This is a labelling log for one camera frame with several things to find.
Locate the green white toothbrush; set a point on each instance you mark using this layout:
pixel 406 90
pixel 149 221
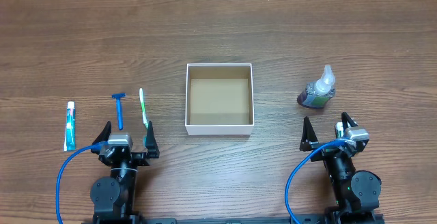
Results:
pixel 143 109

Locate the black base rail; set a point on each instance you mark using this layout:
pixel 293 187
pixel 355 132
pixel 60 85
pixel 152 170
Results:
pixel 302 218

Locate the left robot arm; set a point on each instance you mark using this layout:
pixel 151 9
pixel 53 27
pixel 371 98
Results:
pixel 114 196

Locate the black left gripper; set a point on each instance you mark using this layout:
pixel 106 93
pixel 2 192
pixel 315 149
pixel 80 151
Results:
pixel 151 145

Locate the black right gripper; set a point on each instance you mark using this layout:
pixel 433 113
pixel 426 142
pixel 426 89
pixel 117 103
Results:
pixel 310 140

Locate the white cardboard box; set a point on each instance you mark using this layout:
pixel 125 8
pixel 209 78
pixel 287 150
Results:
pixel 219 99

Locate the clear soap pump bottle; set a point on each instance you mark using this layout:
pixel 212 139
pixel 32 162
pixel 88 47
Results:
pixel 318 93

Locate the blue disposable razor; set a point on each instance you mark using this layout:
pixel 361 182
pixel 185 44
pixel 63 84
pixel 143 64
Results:
pixel 118 98

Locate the teal toothpaste tube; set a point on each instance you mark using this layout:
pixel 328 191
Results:
pixel 69 139

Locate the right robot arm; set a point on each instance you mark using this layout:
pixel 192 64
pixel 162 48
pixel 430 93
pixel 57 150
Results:
pixel 356 192

